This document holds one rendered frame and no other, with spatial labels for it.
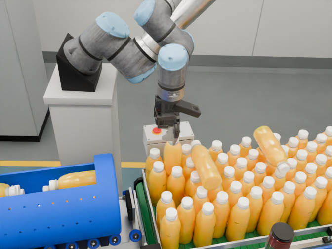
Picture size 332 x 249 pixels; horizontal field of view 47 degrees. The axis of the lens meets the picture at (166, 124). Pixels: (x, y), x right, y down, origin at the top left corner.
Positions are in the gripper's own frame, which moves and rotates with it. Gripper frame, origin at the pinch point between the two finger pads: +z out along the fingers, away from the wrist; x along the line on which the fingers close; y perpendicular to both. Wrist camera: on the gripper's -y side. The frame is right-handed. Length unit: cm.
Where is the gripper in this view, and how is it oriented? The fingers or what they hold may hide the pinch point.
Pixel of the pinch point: (174, 138)
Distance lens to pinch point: 141.1
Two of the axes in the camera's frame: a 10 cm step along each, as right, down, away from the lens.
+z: -0.3, 7.6, 6.5
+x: 2.1, 6.4, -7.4
